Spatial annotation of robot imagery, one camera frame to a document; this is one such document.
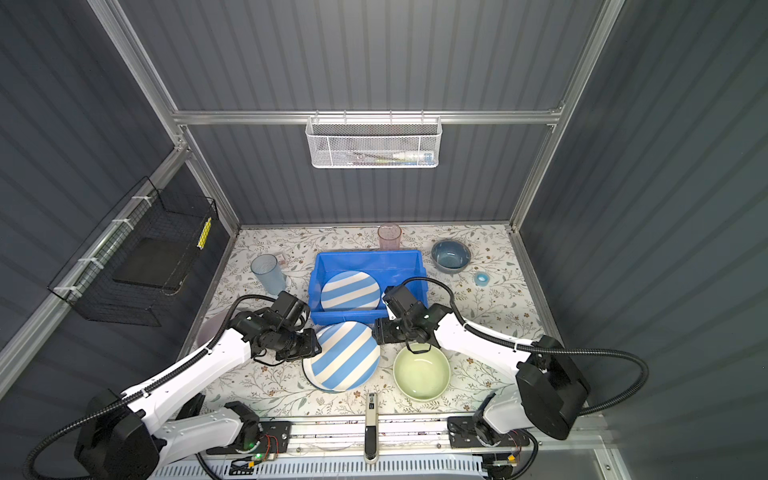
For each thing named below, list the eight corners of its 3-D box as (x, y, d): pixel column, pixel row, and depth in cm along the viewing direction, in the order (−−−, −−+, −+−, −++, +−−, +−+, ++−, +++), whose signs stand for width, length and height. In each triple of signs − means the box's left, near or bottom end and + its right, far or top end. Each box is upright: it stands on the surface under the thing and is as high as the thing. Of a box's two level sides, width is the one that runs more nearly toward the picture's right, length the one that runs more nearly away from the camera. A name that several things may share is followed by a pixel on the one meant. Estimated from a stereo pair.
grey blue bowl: (433, 276, 107) (435, 267, 103) (430, 249, 115) (432, 240, 111) (470, 276, 107) (473, 267, 103) (464, 249, 115) (467, 240, 111)
